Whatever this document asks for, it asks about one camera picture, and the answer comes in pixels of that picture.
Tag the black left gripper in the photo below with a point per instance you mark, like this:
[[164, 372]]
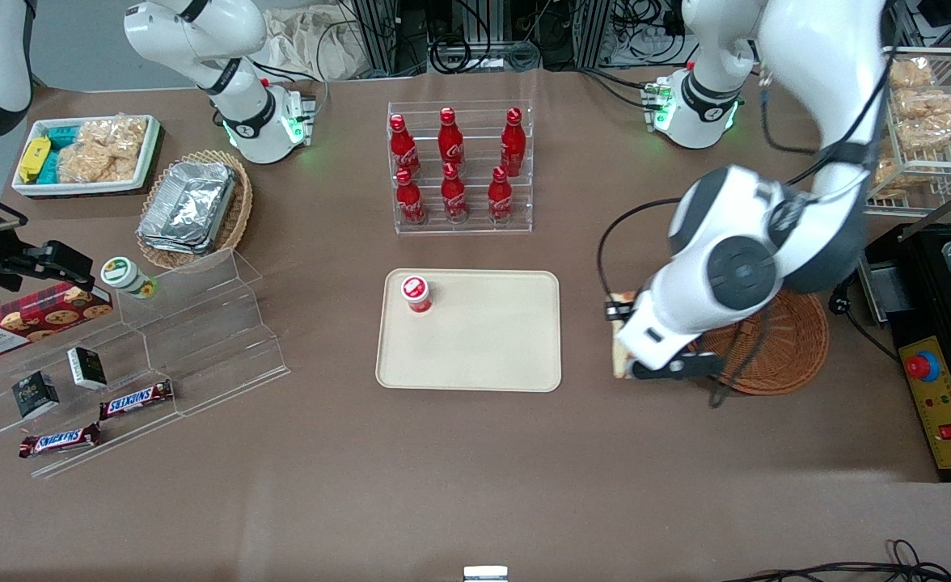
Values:
[[614, 317]]

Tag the triangular sandwich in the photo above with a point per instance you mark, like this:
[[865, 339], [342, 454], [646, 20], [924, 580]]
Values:
[[621, 362]]

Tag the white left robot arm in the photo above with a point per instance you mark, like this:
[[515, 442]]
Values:
[[734, 267]]

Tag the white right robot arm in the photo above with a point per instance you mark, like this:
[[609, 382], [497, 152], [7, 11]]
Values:
[[237, 105]]

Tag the beige plastic tray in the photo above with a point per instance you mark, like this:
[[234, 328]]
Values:
[[483, 339]]

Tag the oval light wicker basket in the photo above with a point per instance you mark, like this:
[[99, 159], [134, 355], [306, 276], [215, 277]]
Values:
[[237, 218]]

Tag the round brown wicker basket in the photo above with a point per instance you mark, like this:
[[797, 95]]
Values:
[[799, 347]]

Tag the red tartan cookie box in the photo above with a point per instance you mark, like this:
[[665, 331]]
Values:
[[39, 319]]

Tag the green-lidded white cup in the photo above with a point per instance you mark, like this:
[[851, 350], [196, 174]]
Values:
[[124, 275]]

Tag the white rectangular plastic bin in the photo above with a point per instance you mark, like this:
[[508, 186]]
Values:
[[79, 187]]

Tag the yellow snack packet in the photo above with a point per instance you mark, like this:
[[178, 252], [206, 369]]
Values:
[[34, 158]]

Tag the small black box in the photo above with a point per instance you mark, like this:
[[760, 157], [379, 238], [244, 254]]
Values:
[[35, 394], [87, 368]]

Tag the clear bag of crackers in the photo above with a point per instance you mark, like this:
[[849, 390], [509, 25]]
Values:
[[103, 149]]

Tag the teal snack packets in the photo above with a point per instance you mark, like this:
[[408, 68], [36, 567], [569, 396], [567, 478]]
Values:
[[61, 136]]

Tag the stack of foil trays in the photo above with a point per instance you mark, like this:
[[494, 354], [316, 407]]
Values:
[[188, 206]]

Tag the brown Snickers bar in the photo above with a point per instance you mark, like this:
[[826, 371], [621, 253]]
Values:
[[136, 399], [59, 440]]

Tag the red cola bottle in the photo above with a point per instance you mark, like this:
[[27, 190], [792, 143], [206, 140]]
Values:
[[410, 202], [454, 198], [500, 198], [513, 145], [450, 141], [403, 149]]

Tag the clear acrylic bottle rack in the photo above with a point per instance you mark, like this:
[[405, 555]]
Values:
[[475, 228]]

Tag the clear acrylic stepped stand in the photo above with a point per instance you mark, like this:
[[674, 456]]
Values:
[[209, 339]]

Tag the red-lidded small cup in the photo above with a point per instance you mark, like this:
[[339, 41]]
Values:
[[416, 293]]

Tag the small white box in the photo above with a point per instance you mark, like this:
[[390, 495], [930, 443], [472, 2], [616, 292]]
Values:
[[485, 574]]

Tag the clear bag of snacks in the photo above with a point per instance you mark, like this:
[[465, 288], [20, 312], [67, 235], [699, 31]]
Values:
[[888, 179], [910, 73], [928, 133], [924, 103]]

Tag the red emergency stop button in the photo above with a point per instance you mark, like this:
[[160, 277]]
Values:
[[923, 366]]

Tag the beige cloth bag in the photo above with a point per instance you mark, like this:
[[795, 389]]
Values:
[[306, 44]]

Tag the yellow control box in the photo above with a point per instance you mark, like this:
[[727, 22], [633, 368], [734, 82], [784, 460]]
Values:
[[948, 453]]

